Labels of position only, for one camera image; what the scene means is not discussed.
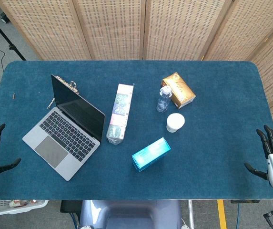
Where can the grey laptop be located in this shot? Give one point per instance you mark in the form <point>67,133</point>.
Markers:
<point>67,128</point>

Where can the white plastic basket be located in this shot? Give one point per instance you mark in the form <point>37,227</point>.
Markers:
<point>17,205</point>

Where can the blue table cloth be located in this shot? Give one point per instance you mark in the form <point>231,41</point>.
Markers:
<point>198,155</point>

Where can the black box under table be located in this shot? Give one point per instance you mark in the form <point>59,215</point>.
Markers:
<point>70,207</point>

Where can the white plastic jar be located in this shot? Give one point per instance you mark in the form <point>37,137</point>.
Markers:
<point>175,122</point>

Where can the black tripod stand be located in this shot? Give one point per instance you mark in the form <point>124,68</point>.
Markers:
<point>3,33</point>

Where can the gold carton box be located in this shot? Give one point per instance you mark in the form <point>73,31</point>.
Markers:
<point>179,90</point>

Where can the cyan carton box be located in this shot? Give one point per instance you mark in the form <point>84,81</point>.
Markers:
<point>150,155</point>

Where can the clear plastic water bottle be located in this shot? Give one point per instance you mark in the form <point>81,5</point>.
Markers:
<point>163,100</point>

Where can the long white patterned box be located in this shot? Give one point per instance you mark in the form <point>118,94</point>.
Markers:
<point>120,114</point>

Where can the grey robot torso base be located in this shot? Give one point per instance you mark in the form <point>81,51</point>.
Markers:
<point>129,214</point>

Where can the wooden folding screen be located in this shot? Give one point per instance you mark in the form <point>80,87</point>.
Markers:
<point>150,28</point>

